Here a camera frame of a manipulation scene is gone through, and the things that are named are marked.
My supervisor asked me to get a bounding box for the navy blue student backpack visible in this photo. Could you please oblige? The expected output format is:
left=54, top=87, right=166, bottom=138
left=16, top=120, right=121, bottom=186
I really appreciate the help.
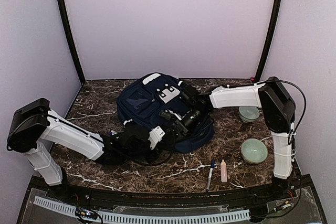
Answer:
left=117, top=72, right=214, bottom=153

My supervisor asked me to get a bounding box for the blue pen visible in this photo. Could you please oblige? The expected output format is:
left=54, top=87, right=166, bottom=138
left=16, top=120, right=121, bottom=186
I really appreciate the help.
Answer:
left=206, top=159, right=215, bottom=192

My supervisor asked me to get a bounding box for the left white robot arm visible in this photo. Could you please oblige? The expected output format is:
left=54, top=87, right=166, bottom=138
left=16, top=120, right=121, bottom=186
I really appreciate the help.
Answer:
left=6, top=98, right=165, bottom=201

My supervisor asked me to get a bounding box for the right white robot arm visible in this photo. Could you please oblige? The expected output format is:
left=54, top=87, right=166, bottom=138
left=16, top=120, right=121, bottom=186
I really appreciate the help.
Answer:
left=174, top=77, right=300, bottom=200

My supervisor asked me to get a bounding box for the pink highlighter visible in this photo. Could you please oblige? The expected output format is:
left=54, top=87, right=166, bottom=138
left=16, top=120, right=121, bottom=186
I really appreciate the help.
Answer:
left=220, top=160, right=228, bottom=183

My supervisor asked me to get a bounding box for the blue cap marker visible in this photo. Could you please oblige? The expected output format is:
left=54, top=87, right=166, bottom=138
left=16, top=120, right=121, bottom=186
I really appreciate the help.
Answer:
left=108, top=130, right=117, bottom=135

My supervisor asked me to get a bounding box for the far green ceramic bowl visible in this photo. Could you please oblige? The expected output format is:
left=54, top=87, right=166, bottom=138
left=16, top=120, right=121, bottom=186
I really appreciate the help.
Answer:
left=238, top=106, right=260, bottom=123

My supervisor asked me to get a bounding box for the green ceramic bowl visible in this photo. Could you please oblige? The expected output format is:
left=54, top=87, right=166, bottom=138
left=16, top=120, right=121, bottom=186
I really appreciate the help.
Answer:
left=238, top=106, right=260, bottom=123
left=240, top=138, right=268, bottom=165

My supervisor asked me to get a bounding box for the near green ceramic bowl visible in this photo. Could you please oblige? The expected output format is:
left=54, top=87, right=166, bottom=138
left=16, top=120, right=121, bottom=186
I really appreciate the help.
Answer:
left=240, top=138, right=268, bottom=165

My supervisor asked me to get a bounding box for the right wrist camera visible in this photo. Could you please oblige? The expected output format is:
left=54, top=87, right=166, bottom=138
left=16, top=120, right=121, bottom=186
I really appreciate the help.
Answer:
left=159, top=109, right=183, bottom=123

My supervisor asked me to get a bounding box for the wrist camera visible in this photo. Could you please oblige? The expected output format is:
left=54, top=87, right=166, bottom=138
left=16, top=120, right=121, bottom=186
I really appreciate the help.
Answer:
left=148, top=126, right=165, bottom=150
left=159, top=109, right=183, bottom=123

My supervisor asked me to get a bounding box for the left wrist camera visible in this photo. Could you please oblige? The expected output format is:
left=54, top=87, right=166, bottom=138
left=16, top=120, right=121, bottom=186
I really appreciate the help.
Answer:
left=148, top=126, right=165, bottom=150

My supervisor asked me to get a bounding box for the white slotted cable duct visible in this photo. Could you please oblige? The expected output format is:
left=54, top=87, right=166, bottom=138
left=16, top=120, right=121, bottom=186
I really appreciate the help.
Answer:
left=33, top=196, right=250, bottom=223

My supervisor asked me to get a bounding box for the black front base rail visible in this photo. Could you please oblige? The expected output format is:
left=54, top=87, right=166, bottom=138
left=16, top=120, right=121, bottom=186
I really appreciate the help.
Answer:
left=28, top=175, right=313, bottom=210

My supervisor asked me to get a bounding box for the right black frame post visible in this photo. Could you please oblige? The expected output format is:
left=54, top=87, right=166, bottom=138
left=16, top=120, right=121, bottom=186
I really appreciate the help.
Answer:
left=254, top=0, right=281, bottom=82

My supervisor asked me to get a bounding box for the black frame post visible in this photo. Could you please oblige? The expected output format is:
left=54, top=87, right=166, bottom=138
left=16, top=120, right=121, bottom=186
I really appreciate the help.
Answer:
left=57, top=0, right=86, bottom=85
left=254, top=0, right=281, bottom=82

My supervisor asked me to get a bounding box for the left black frame post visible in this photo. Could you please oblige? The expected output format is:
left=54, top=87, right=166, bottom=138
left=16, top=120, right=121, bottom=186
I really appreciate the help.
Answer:
left=57, top=0, right=86, bottom=85

